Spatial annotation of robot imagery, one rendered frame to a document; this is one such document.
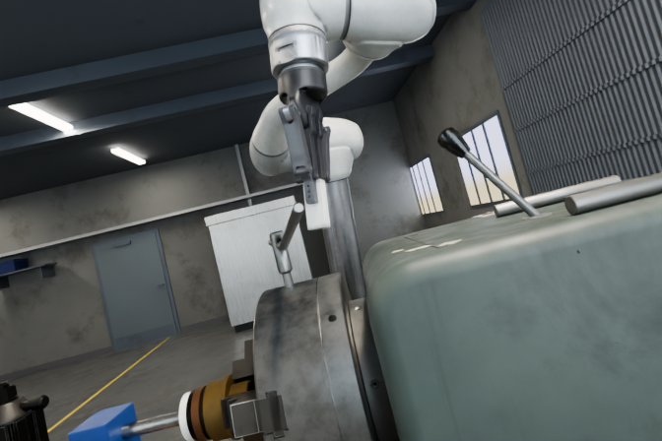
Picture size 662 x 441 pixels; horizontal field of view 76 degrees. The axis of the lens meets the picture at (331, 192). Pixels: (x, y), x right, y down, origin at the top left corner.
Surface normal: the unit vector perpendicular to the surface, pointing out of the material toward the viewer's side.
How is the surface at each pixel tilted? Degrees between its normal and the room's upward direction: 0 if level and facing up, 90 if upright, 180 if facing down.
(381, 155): 90
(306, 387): 70
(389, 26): 149
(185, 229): 90
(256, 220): 90
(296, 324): 43
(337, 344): 56
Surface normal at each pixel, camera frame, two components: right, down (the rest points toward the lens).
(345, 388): -0.12, -0.33
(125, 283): 0.07, -0.10
